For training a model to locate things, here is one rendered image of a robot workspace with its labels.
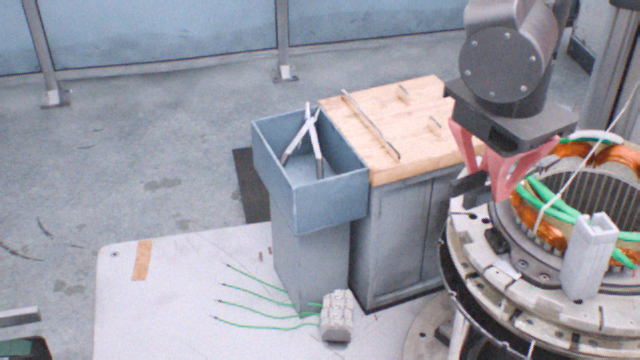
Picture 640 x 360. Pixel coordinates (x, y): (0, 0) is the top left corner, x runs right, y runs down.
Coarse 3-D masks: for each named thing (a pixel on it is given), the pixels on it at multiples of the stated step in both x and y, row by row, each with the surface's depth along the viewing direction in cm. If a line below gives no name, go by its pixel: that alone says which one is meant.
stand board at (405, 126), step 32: (352, 96) 104; (384, 96) 104; (416, 96) 104; (352, 128) 98; (384, 128) 98; (416, 128) 98; (448, 128) 98; (384, 160) 92; (416, 160) 92; (448, 160) 94
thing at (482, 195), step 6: (486, 186) 63; (468, 192) 62; (474, 192) 62; (480, 192) 62; (486, 192) 63; (468, 198) 62; (474, 198) 62; (480, 198) 63; (486, 198) 63; (492, 198) 64; (462, 204) 63; (468, 204) 62; (474, 204) 63; (480, 204) 63
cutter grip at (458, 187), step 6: (474, 174) 64; (480, 174) 64; (486, 174) 65; (456, 180) 64; (462, 180) 64; (468, 180) 64; (474, 180) 64; (480, 180) 65; (450, 186) 64; (456, 186) 63; (462, 186) 64; (468, 186) 64; (474, 186) 65; (480, 186) 65; (450, 192) 64; (456, 192) 64; (462, 192) 64
